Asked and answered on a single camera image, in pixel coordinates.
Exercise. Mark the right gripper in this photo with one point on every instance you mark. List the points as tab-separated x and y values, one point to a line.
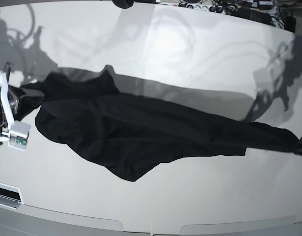
10	108

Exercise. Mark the black t-shirt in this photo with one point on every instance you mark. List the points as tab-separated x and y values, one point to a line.
130	135

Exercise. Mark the white slotted table fixture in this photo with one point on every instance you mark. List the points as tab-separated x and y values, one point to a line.
10	196

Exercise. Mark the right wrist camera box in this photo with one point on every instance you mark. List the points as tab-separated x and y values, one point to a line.
18	135

